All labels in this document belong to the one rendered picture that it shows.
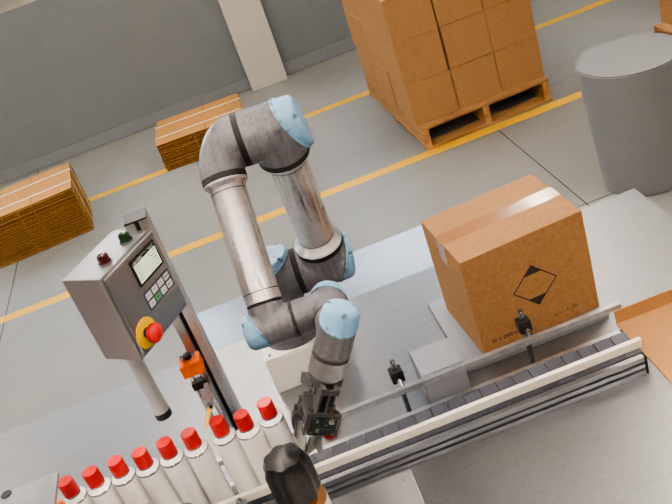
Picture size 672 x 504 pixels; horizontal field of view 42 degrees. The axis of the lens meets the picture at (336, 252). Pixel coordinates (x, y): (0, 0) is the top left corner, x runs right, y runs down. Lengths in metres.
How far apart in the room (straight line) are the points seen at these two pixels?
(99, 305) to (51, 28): 5.48
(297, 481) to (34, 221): 4.45
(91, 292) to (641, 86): 2.79
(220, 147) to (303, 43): 5.39
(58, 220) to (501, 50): 2.91
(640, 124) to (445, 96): 1.47
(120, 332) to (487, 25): 3.77
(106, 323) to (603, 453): 0.99
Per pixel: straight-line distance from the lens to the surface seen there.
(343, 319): 1.63
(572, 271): 2.05
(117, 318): 1.64
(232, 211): 1.78
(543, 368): 1.95
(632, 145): 4.04
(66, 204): 5.74
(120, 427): 2.37
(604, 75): 3.92
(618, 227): 2.45
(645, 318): 2.11
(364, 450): 1.84
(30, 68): 7.11
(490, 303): 1.99
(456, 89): 5.12
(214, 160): 1.79
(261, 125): 1.78
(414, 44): 4.97
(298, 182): 1.88
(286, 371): 2.17
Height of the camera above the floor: 2.14
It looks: 29 degrees down
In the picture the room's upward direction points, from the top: 20 degrees counter-clockwise
